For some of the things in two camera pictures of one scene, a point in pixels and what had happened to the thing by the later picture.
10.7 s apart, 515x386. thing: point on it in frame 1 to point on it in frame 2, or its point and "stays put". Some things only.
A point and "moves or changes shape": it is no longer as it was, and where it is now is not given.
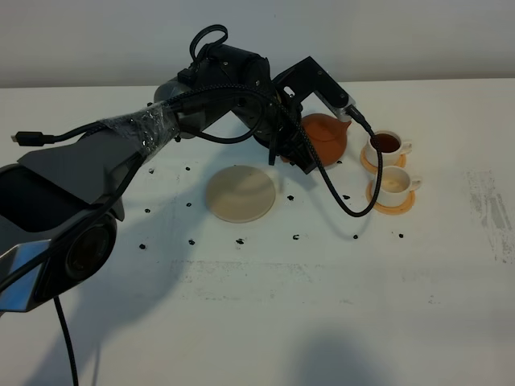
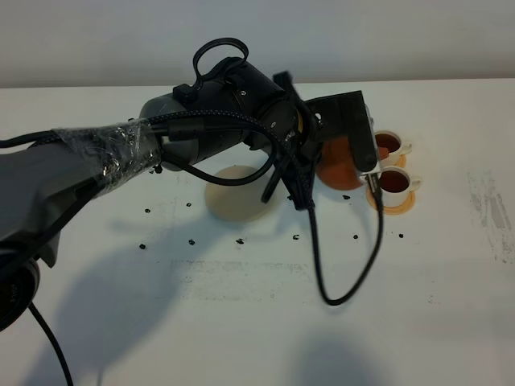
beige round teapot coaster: (240, 194) stays put
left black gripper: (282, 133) to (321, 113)
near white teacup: (395, 186) stays put
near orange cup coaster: (405, 208) stays put
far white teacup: (391, 146) stays put
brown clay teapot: (328, 135) moves or changes shape
